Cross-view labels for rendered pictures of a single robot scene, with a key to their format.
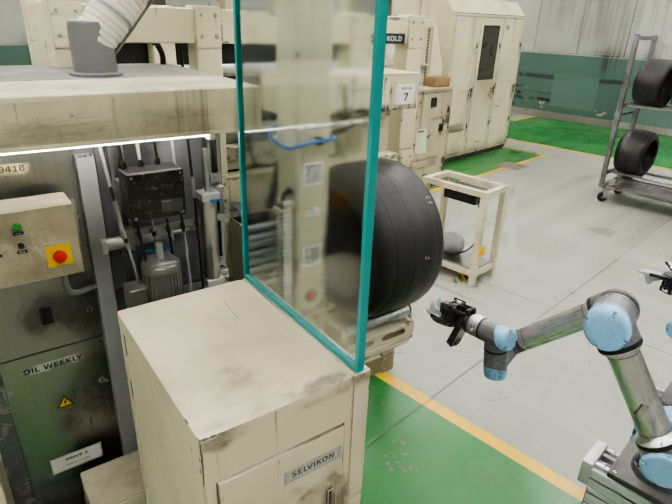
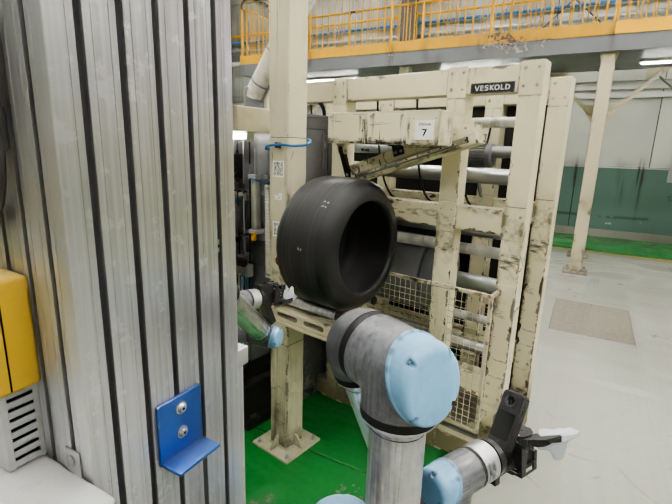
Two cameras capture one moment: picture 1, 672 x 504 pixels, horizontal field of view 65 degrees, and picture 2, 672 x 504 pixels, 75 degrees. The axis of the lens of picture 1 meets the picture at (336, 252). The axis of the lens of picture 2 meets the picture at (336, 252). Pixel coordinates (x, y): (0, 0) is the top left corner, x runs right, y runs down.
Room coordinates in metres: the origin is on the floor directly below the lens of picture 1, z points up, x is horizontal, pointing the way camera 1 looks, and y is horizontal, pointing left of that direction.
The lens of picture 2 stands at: (1.39, -2.04, 1.61)
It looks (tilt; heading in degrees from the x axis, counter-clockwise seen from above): 13 degrees down; 75
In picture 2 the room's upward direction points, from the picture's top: 2 degrees clockwise
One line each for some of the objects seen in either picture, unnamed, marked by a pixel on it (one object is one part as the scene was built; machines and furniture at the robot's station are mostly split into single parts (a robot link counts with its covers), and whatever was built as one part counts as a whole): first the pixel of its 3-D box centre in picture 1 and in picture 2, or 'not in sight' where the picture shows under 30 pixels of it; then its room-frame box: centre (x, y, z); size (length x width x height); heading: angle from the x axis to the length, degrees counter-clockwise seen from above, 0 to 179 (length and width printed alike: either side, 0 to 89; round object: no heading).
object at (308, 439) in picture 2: not in sight; (286, 438); (1.73, 0.12, 0.02); 0.27 x 0.27 x 0.04; 36
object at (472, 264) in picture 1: (459, 226); not in sight; (4.20, -1.03, 0.40); 0.60 x 0.35 x 0.80; 46
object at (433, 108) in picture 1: (409, 137); not in sight; (6.70, -0.88, 0.62); 0.91 x 0.58 x 1.25; 136
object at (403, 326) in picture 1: (373, 335); (308, 319); (1.78, -0.16, 0.84); 0.36 x 0.09 x 0.06; 126
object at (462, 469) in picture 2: not in sight; (451, 480); (1.78, -1.45, 1.04); 0.11 x 0.08 x 0.09; 20
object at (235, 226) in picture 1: (259, 251); not in sight; (2.07, 0.33, 1.05); 0.20 x 0.15 x 0.30; 126
